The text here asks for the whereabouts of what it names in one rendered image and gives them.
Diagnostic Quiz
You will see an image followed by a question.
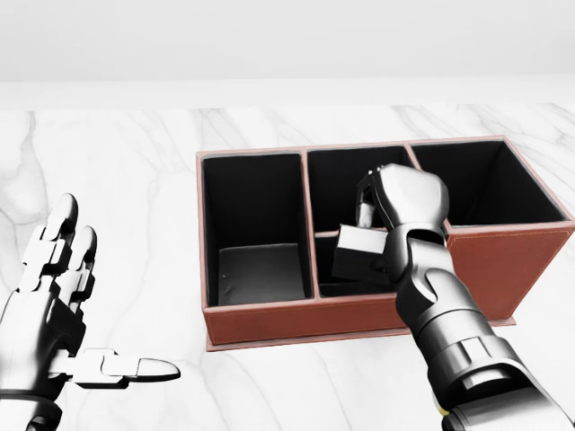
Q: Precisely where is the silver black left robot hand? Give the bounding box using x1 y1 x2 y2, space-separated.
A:
0 192 182 401

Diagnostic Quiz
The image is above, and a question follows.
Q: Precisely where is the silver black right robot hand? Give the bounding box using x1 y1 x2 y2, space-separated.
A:
332 163 451 288

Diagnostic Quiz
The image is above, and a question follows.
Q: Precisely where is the red-brown desk caddy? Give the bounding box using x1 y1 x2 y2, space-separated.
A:
195 135 575 353

